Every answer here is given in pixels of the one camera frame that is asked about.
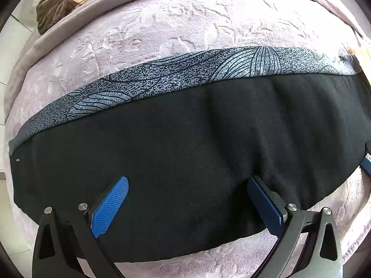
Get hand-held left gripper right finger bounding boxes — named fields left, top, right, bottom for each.
left=248, top=175, right=342, bottom=278

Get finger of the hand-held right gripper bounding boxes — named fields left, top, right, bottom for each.
left=359, top=153, right=371, bottom=177

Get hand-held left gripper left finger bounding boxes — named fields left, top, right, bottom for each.
left=32, top=176, right=129, bottom=278

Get black pants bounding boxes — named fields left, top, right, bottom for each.
left=9, top=69, right=371, bottom=264

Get orange cloth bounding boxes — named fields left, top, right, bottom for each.
left=348, top=45, right=370, bottom=64

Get blue-grey leaf print cloth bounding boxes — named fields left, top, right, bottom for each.
left=8, top=45, right=364, bottom=157

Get lilac embossed blanket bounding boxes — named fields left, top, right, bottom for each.
left=4, top=0, right=371, bottom=278

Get brown leaf pattern blanket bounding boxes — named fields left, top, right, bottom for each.
left=35, top=0, right=122, bottom=35

